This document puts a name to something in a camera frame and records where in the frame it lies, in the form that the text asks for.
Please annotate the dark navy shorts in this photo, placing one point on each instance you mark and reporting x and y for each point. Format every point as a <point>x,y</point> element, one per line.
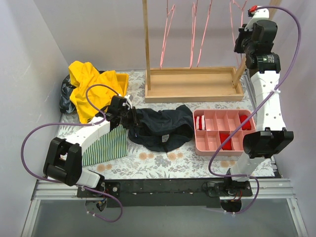
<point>164,130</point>

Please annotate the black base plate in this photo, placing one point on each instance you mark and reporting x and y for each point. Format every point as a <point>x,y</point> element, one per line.
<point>174,192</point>

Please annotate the wooden hanger rack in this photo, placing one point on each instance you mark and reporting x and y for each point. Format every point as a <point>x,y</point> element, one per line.
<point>192,84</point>

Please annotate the yellow plastic bin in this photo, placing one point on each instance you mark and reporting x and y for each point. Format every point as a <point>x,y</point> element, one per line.
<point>123,82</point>

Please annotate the green white striped cloth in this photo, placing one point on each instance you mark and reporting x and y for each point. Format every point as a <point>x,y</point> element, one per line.
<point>110,146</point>

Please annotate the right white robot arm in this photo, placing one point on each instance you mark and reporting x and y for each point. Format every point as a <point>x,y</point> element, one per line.
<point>271,136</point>

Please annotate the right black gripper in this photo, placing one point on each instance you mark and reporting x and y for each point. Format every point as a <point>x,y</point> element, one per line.
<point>237,44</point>

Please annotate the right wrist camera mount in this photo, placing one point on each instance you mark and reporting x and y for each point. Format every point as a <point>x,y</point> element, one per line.
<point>255,15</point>

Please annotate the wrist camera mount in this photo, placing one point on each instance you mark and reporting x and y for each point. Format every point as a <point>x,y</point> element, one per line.
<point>126,102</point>
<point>255,15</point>

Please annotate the dark patterned garment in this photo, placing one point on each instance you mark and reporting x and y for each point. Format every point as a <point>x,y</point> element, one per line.
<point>65,104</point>

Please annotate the aluminium frame rail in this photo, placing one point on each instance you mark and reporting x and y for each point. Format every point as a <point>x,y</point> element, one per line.
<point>270,188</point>

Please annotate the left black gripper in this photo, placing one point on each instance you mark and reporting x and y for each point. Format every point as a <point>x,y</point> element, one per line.
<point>134,116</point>

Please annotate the pink divided tray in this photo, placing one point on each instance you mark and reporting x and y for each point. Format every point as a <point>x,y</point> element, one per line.
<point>225,121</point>

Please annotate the pink hanger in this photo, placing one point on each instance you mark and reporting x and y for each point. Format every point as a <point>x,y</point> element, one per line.
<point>169,18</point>
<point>194,18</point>
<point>204,33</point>
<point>241,8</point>

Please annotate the red folded cloth middle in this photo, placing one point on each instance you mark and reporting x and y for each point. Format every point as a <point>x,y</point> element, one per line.
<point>226,146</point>

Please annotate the yellow shirt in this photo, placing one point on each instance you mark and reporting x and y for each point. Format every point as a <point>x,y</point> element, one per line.
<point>84,75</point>

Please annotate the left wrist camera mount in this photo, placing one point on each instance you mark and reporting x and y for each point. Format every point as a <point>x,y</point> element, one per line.
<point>126,102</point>

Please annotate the red white folded cloth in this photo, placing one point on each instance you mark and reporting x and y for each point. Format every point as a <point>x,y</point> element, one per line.
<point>200,122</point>

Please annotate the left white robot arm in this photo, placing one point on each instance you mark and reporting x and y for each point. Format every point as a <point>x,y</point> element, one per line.
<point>64,157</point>

